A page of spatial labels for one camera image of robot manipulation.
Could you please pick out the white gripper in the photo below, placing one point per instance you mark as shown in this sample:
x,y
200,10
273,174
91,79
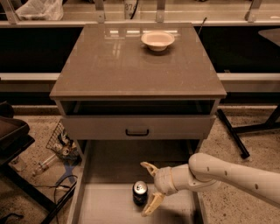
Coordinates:
x,y
163,180

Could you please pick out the pepsi soda can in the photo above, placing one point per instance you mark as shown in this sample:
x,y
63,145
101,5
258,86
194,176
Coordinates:
x,y
140,193

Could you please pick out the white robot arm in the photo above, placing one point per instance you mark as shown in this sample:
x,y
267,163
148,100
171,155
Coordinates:
x,y
204,173

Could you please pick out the open middle drawer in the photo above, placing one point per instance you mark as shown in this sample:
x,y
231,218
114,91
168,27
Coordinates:
x,y
103,194

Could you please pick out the top drawer front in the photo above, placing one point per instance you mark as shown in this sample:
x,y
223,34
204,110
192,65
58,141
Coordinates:
x,y
162,127

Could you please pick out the grey cabinet with counter top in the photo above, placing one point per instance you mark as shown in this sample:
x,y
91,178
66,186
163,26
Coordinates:
x,y
111,72

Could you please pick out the blue tape cross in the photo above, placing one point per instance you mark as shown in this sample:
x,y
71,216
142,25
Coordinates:
x,y
68,174

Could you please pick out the clear plastic bottle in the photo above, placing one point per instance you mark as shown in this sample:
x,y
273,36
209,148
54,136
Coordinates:
x,y
45,165

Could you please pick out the white paper bowl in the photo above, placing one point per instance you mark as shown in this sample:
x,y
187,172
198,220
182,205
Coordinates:
x,y
157,41

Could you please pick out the black chair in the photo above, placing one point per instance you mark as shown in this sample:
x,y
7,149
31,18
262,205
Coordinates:
x,y
15,139

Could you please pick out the white plastic bag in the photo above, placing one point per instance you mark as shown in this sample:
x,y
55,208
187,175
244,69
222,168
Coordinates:
x,y
49,10

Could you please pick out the black drawer handle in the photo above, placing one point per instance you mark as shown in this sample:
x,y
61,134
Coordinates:
x,y
137,134

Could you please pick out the wire basket with items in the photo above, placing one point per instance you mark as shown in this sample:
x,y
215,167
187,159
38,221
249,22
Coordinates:
x,y
62,145

